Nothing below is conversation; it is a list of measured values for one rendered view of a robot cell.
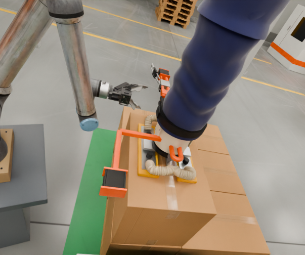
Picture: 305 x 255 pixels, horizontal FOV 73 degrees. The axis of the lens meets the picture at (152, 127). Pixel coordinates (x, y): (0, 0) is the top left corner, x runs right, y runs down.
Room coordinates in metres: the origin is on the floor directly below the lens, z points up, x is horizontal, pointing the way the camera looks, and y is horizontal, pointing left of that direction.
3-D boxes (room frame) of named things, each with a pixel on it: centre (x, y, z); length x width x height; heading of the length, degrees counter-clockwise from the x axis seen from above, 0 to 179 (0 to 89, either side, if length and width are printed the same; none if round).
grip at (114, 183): (0.41, 0.05, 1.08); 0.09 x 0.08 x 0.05; 107
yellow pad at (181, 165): (0.81, -0.20, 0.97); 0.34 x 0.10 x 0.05; 17
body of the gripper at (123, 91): (0.93, 0.23, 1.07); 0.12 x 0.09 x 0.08; 107
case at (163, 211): (0.77, -0.12, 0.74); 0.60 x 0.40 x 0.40; 18
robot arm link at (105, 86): (0.92, 0.31, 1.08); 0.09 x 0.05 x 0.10; 17
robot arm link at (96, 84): (0.89, 0.39, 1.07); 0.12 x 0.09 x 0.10; 107
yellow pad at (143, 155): (0.75, -0.02, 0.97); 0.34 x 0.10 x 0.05; 17
